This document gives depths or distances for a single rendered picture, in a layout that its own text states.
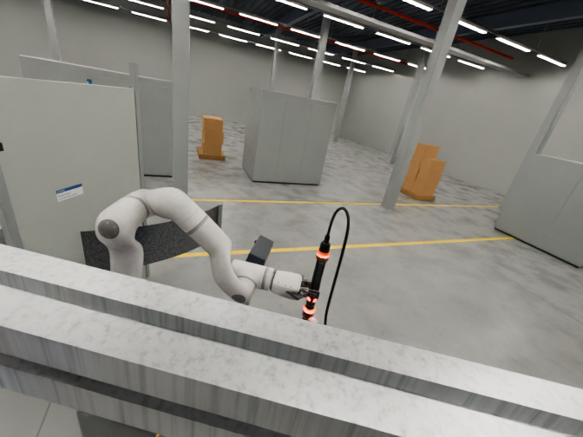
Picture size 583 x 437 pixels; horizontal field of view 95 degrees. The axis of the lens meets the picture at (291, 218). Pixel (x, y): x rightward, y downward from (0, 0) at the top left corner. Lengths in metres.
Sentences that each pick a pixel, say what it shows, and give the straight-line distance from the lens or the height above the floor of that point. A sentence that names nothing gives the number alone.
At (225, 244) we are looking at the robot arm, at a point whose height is 1.67.
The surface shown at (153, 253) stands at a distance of 2.79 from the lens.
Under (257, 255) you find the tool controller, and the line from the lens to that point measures 1.67.
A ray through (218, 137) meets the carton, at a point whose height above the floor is 0.71.
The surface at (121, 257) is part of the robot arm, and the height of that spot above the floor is 1.58.
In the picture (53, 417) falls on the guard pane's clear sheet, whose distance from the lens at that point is 0.23.
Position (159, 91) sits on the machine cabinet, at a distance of 6.65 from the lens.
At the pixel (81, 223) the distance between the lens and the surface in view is 2.63.
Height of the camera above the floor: 2.14
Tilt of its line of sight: 24 degrees down
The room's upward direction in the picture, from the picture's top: 11 degrees clockwise
